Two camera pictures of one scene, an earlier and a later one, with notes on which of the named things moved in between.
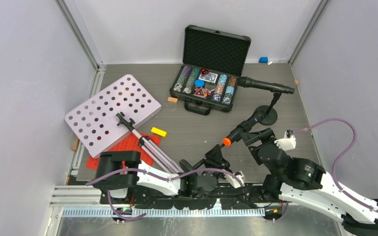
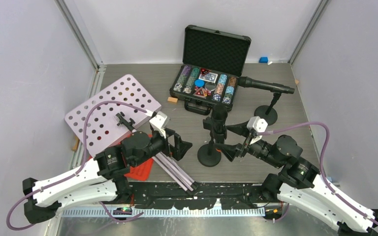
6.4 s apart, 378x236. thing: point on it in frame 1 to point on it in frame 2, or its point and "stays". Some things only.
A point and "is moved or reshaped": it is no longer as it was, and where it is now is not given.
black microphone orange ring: x=256 y=117 is moved or reshaped
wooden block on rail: x=75 y=144 stays
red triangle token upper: x=204 y=71 stays
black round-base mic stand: x=187 y=165 to x=208 y=155
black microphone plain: x=246 y=81 stays
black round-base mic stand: x=270 y=115 stays
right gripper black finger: x=266 y=135 to x=241 y=129
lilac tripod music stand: x=103 y=120 stays
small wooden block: x=172 y=99 stays
